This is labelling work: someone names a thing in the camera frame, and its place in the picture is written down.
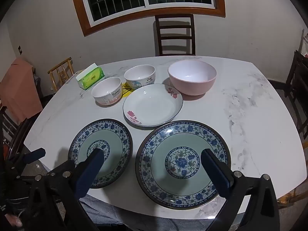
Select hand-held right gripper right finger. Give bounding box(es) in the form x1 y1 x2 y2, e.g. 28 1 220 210
201 149 281 231

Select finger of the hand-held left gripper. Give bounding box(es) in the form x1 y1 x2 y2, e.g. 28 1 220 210
6 148 46 174

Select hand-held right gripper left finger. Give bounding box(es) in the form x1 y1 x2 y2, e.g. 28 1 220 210
26 148 105 231

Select small blue floral plate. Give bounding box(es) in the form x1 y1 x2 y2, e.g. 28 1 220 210
68 118 133 189

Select large blue floral plate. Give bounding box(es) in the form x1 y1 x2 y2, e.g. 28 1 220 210
135 120 232 210

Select white ribbed bowl pink base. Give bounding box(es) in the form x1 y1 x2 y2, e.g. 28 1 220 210
91 77 122 106

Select large pink bowl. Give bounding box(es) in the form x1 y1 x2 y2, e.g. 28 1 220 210
168 60 217 96

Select white plate pink flowers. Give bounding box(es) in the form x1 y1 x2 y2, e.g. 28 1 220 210
123 83 184 127

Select white bowl blue print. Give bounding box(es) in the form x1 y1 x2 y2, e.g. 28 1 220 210
124 64 157 89

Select person's left hand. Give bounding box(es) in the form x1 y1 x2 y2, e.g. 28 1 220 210
7 215 24 228

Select dark metal chair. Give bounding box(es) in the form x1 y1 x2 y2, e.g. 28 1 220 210
0 103 36 159

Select orange cloth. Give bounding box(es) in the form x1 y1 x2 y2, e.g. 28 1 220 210
0 58 43 123

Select grey quilted clothing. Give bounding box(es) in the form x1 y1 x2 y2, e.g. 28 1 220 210
79 190 217 231

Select bamboo stool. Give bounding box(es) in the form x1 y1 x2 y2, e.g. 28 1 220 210
277 189 308 207

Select yellow warning sticker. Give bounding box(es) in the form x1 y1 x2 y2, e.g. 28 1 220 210
121 82 133 98

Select bamboo chair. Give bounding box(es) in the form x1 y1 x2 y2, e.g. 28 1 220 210
47 57 75 89

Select green tissue pack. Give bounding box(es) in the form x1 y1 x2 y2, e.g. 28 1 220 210
76 63 106 90

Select pile of plastic packets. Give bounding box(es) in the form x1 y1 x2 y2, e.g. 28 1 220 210
301 29 308 58

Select dark wooden slatted chair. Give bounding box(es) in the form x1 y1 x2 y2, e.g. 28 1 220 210
155 14 196 56

